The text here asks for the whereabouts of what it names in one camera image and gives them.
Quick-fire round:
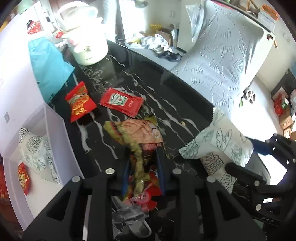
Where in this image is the green meat snack packet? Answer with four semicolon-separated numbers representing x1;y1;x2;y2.
103;114;164;200

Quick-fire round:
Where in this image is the white noodle-print snack packet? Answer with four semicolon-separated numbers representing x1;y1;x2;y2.
179;108;253;193

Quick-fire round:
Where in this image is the red ketchup sachet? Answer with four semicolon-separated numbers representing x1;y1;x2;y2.
99;88;144;118

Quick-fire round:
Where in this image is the red mini fan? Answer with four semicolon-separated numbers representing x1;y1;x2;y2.
130;185;162;211

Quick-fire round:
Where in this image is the red peanut snack packet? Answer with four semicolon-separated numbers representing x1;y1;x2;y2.
65;81;97;123

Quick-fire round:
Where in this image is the white noodle-print packet in box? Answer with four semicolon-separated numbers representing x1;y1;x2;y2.
18;128;61;185

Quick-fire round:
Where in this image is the white gift box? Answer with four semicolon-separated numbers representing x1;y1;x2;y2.
1;16;82;229

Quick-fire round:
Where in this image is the small red packet in box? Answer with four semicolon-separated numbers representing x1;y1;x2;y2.
18;163;30;196

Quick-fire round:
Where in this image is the white leaf-pattern chair cover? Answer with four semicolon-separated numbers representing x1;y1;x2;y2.
172;1;275;114

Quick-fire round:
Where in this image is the teal plastic bag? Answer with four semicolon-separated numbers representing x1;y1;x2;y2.
28;38;75;103

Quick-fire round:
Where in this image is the white kettle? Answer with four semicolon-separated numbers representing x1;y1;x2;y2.
56;1;108;66

